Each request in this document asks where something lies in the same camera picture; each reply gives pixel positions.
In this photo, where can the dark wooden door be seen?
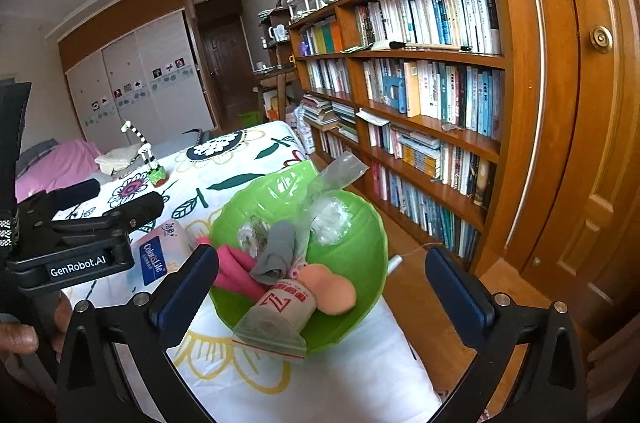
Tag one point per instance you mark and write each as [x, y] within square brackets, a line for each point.
[228, 58]

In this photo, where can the bag of cotton swabs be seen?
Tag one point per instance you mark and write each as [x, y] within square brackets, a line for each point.
[341, 173]

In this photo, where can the orange wooden door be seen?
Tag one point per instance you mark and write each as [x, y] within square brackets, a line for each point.
[575, 235]

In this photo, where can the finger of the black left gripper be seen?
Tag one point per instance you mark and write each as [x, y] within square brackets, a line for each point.
[50, 203]
[128, 217]

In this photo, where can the person's left hand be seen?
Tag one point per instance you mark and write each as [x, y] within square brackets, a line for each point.
[23, 340]

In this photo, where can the bag of cotton balls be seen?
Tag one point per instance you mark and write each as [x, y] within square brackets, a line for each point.
[330, 220]

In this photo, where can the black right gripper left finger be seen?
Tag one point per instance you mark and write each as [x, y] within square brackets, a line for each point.
[176, 301]

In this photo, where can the wooden desk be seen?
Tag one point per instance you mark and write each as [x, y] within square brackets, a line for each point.
[273, 79]

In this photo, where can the pink lace scrunchie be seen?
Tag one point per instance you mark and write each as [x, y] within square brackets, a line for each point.
[297, 266]

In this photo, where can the grey cloth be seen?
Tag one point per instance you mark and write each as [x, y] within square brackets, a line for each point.
[273, 263]

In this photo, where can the pink bed quilt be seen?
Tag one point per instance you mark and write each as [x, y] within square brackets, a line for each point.
[67, 163]

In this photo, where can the floral white tablecloth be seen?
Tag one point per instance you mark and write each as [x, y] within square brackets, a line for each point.
[359, 367]

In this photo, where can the pink foam hair roller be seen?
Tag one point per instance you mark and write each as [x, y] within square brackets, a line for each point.
[234, 267]

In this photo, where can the blue tissue pack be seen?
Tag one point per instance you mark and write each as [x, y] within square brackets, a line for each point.
[158, 254]

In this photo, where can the white paper towel strip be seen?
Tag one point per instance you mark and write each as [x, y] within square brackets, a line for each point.
[253, 236]

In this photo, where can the white sliding wardrobe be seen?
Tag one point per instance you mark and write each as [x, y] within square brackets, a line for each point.
[149, 77]

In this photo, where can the wooden bookshelf with books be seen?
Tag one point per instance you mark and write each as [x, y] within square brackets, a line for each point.
[443, 96]

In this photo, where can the folded cream blanket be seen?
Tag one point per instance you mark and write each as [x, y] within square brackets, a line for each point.
[117, 160]

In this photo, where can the orange makeup sponge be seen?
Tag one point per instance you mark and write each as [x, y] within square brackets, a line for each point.
[334, 294]

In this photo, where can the zebra giraffe push toy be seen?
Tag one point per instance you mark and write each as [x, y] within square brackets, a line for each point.
[156, 173]

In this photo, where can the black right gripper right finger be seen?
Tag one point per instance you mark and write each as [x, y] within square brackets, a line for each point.
[464, 298]

